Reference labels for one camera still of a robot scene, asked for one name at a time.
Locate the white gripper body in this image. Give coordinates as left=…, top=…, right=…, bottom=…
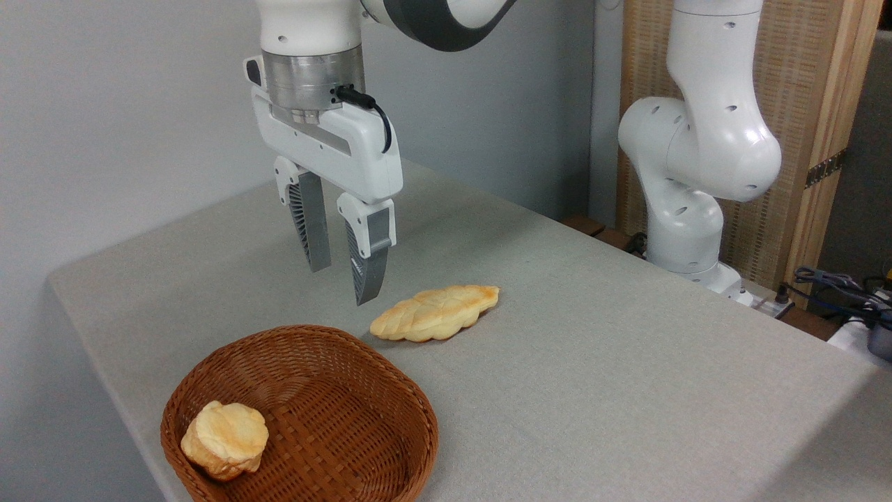
left=243, top=55, right=404, bottom=205

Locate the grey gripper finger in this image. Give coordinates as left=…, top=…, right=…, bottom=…
left=273, top=156, right=332, bottom=273
left=337, top=192, right=397, bottom=307

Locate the long braided bread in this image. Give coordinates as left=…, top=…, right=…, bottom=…
left=369, top=284, right=500, bottom=343

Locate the brown wicker basket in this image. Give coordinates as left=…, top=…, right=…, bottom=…
left=160, top=324, right=440, bottom=502

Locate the round bread roll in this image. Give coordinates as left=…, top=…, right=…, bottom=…
left=180, top=400, right=270, bottom=483

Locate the grey tablecloth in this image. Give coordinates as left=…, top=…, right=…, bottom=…
left=47, top=159, right=892, bottom=502

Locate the wooden woven folding screen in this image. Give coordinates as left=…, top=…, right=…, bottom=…
left=617, top=0, right=886, bottom=309

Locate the metal screen hinge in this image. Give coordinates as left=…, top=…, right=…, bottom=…
left=805, top=148, right=848, bottom=190

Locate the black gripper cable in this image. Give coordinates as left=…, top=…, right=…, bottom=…
left=334, top=84, right=394, bottom=155

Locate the dark blue cable bundle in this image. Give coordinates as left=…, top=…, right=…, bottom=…
left=794, top=266, right=892, bottom=330

